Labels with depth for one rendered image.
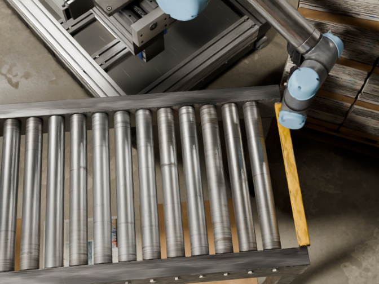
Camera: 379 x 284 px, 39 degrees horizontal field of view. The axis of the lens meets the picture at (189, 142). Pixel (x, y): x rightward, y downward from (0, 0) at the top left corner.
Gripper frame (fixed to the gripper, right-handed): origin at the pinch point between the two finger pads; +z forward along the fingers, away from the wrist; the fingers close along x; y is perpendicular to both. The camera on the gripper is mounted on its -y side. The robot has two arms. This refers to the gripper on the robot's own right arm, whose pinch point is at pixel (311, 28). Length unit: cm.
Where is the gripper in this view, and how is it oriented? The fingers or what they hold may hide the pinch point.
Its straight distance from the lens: 173.8
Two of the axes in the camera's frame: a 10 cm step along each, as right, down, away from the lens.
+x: -9.7, -2.4, 1.0
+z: 2.6, -8.8, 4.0
